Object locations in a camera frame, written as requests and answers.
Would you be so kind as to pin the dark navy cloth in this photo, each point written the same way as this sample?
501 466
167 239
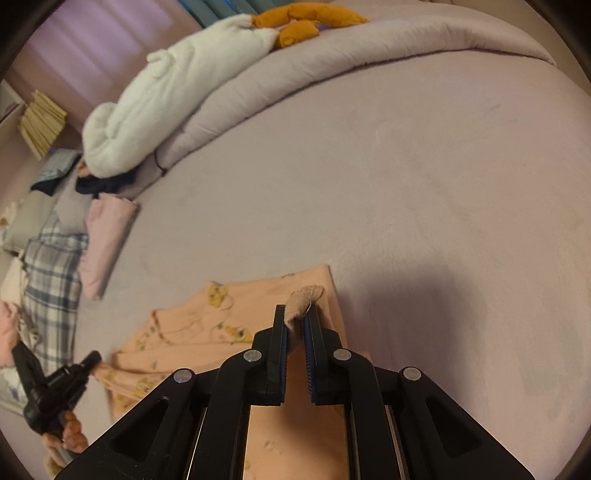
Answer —
99 184

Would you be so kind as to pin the bed with pink sheet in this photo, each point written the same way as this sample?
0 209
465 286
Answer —
415 184

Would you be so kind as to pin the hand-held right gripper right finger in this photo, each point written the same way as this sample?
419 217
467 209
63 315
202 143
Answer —
315 355

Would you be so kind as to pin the orange plush toy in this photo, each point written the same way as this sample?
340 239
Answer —
300 30

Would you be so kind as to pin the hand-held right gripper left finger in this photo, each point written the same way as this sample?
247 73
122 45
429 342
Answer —
277 350

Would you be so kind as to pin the teal curtain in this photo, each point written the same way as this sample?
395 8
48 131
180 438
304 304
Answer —
217 7

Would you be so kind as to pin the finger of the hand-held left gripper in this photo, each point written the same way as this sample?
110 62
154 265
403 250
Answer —
76 376
28 364

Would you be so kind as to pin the peach printed baby garment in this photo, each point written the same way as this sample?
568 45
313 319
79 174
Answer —
194 323

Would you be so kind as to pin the stack of tan books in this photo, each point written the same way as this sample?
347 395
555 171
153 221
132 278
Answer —
41 122

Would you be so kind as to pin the plaid pillow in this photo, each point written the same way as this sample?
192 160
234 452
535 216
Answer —
51 286

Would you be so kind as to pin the pink curtain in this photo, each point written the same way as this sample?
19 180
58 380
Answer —
92 46

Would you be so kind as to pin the grey pillow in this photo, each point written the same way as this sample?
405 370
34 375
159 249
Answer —
32 217

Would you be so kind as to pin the blue grey folded cloth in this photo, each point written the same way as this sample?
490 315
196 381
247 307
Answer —
57 166

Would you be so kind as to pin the pink folded comforter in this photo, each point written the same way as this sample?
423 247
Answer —
323 60

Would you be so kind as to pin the white fluffy blanket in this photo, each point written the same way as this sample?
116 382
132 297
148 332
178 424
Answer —
161 101

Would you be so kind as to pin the pink pillow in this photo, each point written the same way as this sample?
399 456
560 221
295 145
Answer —
106 240

